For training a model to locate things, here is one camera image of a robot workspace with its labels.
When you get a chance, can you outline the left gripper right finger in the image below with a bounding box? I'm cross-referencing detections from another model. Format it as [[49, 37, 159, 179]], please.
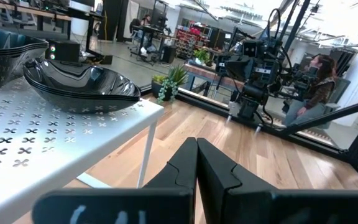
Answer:
[[196, 138, 358, 224]]

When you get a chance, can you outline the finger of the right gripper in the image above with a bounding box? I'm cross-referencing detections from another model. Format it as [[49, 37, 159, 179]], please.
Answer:
[[239, 58, 255, 82], [224, 59, 241, 81]]

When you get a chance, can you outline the long wooden table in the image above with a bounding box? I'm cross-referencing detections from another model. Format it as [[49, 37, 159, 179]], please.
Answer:
[[0, 0, 73, 22]]

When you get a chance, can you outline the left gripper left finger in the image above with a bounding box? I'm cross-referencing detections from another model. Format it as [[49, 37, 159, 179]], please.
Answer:
[[31, 137, 198, 224]]

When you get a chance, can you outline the green potted succulent plant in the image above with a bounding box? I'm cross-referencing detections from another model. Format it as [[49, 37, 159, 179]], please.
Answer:
[[151, 63, 190, 105]]

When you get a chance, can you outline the black computer tower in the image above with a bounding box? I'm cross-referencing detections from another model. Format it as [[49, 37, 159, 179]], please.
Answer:
[[44, 39, 81, 63]]

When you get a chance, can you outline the white perforated metal shelf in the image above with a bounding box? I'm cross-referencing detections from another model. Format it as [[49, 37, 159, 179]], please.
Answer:
[[0, 76, 166, 224]]

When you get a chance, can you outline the wavy square black plate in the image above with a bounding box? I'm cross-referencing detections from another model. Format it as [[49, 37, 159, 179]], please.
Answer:
[[0, 24, 50, 91]]

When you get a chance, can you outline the red parts shelf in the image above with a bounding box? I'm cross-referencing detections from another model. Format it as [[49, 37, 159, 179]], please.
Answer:
[[174, 26, 213, 60]]

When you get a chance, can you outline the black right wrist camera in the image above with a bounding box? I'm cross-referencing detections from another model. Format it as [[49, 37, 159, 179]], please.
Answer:
[[242, 39, 259, 59]]

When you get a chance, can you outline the leaf-shaped black plate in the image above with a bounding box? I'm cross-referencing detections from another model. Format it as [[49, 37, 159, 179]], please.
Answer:
[[22, 57, 142, 114]]

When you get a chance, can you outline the wooden workbench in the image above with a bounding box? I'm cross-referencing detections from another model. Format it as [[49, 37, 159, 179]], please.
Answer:
[[183, 63, 239, 94]]

